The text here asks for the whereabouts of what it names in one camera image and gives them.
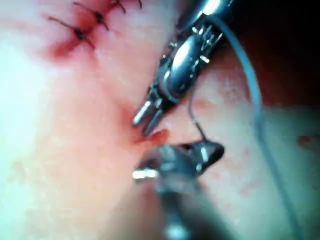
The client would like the left arm needle driver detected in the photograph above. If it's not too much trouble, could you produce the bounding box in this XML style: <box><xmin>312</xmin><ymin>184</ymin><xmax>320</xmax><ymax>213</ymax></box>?
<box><xmin>146</xmin><ymin>13</ymin><xmax>225</xmax><ymax>111</ymax></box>

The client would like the left arm needle driver jaw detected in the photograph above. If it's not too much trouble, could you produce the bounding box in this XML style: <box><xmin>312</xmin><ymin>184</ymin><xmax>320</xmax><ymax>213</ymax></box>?
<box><xmin>131</xmin><ymin>99</ymin><xmax>154</xmax><ymax>127</ymax></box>
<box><xmin>143</xmin><ymin>108</ymin><xmax>164</xmax><ymax>137</ymax></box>

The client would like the right arm needle driver jaw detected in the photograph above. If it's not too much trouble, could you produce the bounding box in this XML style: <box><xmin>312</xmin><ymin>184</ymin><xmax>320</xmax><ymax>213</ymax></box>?
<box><xmin>196</xmin><ymin>150</ymin><xmax>224</xmax><ymax>175</ymax></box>
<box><xmin>181</xmin><ymin>141</ymin><xmax>225</xmax><ymax>154</ymax></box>

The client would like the right arm needle driver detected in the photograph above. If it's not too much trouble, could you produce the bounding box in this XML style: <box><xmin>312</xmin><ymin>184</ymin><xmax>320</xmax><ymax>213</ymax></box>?
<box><xmin>134</xmin><ymin>145</ymin><xmax>204</xmax><ymax>194</ymax></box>

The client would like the blue thread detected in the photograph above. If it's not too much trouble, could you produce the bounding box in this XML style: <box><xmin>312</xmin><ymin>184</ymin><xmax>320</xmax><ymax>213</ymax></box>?
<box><xmin>209</xmin><ymin>16</ymin><xmax>305</xmax><ymax>240</ymax></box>

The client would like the tissue pad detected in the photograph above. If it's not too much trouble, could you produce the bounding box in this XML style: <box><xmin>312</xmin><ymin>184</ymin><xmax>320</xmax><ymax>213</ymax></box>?
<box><xmin>0</xmin><ymin>0</ymin><xmax>320</xmax><ymax>240</ymax></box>

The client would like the black stitching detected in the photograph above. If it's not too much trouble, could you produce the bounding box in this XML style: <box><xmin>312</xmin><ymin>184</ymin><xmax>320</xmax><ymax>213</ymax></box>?
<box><xmin>47</xmin><ymin>0</ymin><xmax>143</xmax><ymax>51</ymax></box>

